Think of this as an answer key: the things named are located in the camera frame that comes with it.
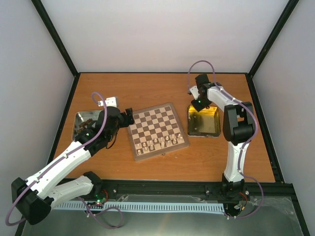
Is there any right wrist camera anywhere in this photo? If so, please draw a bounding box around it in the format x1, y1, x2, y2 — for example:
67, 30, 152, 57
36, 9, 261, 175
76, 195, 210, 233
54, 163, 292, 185
188, 86, 199, 100

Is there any light blue cable duct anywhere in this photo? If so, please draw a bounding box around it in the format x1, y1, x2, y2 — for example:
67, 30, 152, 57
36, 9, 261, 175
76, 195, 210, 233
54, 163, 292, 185
53, 201, 226, 214

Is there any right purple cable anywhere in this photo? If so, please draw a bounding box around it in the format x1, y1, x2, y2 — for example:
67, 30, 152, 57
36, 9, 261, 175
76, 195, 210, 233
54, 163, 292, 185
187, 60, 264, 220

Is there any left controller board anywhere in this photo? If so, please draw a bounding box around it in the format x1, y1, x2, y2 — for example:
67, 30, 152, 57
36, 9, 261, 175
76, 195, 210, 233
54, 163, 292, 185
87, 189, 109, 209

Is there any wooden chess board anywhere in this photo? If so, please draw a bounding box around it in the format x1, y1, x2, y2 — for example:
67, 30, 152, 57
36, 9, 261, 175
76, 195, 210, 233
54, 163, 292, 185
127, 102, 189, 161

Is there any black aluminium frame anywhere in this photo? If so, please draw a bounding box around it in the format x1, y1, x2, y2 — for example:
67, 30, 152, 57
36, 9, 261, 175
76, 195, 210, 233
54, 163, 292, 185
32, 0, 309, 235

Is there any silver metal tin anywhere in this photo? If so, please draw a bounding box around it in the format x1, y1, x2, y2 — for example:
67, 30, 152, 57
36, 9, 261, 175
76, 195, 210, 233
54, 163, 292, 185
72, 110, 101, 141

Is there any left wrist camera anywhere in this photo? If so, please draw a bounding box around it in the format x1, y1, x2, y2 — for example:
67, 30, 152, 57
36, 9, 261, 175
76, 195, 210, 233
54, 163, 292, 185
97, 97, 119, 108

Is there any gold metal tin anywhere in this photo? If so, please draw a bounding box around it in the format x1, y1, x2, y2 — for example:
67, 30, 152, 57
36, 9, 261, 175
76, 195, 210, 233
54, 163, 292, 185
187, 105, 221, 138

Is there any dark chess pieces pile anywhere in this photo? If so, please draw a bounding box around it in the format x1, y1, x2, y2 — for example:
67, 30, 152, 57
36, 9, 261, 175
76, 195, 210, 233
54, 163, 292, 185
76, 118, 95, 134

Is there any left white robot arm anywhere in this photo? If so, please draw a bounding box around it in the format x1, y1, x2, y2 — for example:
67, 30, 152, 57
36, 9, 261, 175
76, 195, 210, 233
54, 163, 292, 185
11, 106, 134, 225

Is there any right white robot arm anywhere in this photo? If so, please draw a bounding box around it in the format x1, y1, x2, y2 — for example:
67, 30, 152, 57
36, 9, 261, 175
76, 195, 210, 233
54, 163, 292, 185
189, 74, 257, 200

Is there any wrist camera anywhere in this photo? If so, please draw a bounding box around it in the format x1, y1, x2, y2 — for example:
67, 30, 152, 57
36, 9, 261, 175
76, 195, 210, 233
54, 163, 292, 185
188, 86, 199, 100
97, 97, 119, 108

